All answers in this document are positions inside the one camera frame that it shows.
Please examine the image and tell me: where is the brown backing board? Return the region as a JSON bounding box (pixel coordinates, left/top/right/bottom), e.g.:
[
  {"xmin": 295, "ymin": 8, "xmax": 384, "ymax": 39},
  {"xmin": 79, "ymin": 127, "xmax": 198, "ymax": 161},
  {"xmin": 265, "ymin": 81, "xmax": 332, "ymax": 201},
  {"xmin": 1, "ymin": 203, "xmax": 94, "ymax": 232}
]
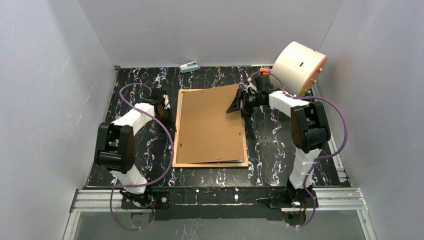
[{"xmin": 175, "ymin": 83, "xmax": 247, "ymax": 166}]

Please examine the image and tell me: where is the white orange cylinder box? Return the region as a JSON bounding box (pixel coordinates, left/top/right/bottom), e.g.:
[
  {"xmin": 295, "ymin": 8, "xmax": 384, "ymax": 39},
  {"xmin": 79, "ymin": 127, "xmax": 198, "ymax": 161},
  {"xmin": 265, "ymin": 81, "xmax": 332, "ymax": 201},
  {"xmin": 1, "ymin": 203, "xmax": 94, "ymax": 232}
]
[{"xmin": 270, "ymin": 41, "xmax": 328, "ymax": 96}]

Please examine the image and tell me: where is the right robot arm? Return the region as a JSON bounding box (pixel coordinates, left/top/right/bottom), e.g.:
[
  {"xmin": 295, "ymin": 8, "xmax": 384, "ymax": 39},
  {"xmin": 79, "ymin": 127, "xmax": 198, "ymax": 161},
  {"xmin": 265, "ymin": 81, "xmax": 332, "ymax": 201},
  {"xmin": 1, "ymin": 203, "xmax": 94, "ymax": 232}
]
[{"xmin": 226, "ymin": 70, "xmax": 331, "ymax": 212}]

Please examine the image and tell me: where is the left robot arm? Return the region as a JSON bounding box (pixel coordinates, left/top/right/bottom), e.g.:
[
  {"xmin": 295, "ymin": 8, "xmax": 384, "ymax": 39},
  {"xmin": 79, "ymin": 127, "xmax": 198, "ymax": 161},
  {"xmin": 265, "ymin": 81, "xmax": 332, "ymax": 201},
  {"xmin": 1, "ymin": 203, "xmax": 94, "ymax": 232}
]
[{"xmin": 94, "ymin": 88, "xmax": 175, "ymax": 211}]

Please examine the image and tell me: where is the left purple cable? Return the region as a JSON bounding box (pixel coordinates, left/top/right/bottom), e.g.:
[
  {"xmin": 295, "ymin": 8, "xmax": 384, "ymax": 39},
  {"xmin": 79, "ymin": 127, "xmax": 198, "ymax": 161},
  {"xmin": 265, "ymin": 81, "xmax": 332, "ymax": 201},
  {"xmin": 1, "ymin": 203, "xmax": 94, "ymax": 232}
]
[{"xmin": 108, "ymin": 82, "xmax": 175, "ymax": 232}]

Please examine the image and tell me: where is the purple cable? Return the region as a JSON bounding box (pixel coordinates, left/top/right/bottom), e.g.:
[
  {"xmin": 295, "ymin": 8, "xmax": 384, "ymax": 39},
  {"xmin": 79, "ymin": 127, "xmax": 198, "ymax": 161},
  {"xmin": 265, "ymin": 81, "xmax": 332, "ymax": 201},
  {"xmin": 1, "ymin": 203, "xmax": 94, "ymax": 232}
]
[
  {"xmin": 108, "ymin": 82, "xmax": 175, "ymax": 232},
  {"xmin": 246, "ymin": 70, "xmax": 349, "ymax": 229}
]

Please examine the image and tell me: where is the teal white small device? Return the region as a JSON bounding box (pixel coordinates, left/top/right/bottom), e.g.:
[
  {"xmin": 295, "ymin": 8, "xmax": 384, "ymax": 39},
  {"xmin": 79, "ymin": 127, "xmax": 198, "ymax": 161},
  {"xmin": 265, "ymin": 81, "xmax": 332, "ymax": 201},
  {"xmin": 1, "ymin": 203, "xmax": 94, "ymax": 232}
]
[{"xmin": 179, "ymin": 61, "xmax": 200, "ymax": 74}]

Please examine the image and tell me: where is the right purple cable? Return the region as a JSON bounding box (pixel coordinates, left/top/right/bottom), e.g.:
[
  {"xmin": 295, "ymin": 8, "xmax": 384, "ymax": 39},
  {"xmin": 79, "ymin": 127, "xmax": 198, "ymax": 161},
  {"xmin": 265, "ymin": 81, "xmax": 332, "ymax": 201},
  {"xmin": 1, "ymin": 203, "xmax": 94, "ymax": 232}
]
[{"xmin": 246, "ymin": 70, "xmax": 349, "ymax": 229}]

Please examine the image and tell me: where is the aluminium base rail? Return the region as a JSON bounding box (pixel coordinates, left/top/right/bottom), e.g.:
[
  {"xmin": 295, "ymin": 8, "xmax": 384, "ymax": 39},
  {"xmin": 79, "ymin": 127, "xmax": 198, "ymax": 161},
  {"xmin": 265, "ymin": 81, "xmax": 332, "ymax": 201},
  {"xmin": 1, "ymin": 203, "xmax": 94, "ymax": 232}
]
[{"xmin": 63, "ymin": 187, "xmax": 376, "ymax": 240}]

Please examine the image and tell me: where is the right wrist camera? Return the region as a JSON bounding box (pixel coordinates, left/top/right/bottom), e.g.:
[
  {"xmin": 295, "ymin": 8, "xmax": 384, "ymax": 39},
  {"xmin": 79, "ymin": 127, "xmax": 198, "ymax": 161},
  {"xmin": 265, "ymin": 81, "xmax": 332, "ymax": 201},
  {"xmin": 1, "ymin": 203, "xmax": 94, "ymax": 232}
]
[{"xmin": 243, "ymin": 77, "xmax": 257, "ymax": 95}]

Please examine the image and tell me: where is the wooden picture frame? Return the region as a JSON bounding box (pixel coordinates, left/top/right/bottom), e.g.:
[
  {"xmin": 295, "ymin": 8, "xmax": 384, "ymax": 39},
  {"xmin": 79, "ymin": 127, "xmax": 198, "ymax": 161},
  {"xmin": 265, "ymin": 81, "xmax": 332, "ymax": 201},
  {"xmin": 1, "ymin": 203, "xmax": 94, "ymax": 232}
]
[{"xmin": 171, "ymin": 87, "xmax": 249, "ymax": 170}]

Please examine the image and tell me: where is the orange clip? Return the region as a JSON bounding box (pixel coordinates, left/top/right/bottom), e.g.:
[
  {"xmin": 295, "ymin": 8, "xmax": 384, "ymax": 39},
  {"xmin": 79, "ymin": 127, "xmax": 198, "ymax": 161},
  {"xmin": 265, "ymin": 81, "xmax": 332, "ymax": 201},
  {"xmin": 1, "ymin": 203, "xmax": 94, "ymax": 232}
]
[{"xmin": 259, "ymin": 67, "xmax": 270, "ymax": 76}]

